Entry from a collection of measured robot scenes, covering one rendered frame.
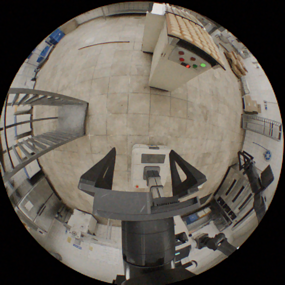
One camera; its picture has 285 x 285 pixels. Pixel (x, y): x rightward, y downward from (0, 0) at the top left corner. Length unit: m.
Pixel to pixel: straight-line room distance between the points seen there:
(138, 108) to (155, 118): 0.26
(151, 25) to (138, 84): 0.92
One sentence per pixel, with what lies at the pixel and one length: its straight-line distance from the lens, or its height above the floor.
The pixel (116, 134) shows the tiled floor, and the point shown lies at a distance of 1.18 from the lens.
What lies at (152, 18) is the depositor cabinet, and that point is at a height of 0.75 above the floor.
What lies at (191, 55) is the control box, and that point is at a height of 0.83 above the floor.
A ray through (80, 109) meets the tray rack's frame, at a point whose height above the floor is 0.15.
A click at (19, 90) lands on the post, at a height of 1.05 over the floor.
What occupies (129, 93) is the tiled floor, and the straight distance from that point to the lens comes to 1.20.
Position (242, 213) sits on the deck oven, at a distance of 3.80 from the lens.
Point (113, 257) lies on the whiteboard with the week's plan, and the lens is 3.91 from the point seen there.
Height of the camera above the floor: 1.14
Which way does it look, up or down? 73 degrees down
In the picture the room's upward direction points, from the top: 167 degrees clockwise
